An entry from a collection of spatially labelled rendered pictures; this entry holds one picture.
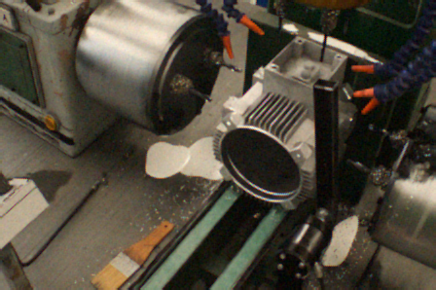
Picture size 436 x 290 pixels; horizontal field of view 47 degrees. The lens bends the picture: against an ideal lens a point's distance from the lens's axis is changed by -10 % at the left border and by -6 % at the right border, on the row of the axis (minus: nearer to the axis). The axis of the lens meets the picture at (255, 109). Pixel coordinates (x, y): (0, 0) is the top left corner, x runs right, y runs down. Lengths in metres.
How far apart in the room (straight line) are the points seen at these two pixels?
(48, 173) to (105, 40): 0.37
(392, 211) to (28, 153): 0.82
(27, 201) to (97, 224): 0.31
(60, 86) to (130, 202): 0.28
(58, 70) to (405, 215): 0.69
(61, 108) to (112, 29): 0.24
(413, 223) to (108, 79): 0.57
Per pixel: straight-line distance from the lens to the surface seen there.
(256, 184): 0.95
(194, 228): 0.91
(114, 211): 1.09
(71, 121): 1.14
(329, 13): 0.76
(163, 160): 1.18
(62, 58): 1.04
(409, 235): 0.81
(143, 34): 0.93
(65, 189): 1.15
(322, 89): 0.68
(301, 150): 0.81
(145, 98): 0.92
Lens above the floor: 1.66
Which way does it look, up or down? 41 degrees down
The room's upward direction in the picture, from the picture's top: 6 degrees clockwise
